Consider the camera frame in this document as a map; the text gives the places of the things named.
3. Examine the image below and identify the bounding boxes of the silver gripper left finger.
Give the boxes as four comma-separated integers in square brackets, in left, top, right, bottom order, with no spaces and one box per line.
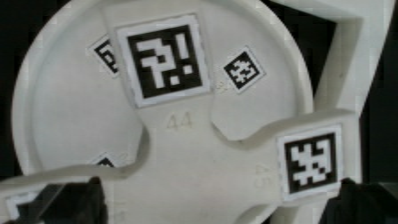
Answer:
[11,177,109,224]

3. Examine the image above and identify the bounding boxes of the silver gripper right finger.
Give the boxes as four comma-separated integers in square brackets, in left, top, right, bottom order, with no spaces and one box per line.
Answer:
[324,179,398,224]

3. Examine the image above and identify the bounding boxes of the white cross-shaped table base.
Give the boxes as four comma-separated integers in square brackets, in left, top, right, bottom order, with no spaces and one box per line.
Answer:
[0,6,363,224]

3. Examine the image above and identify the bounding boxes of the white round table top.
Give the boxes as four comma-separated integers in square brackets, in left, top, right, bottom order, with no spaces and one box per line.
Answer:
[13,0,313,174]

